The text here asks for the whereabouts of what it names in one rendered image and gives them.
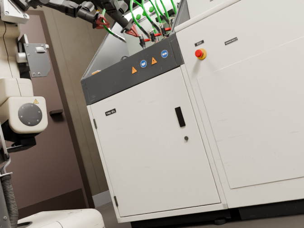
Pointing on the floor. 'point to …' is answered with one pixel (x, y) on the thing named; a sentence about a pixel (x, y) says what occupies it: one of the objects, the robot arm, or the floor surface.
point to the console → (251, 100)
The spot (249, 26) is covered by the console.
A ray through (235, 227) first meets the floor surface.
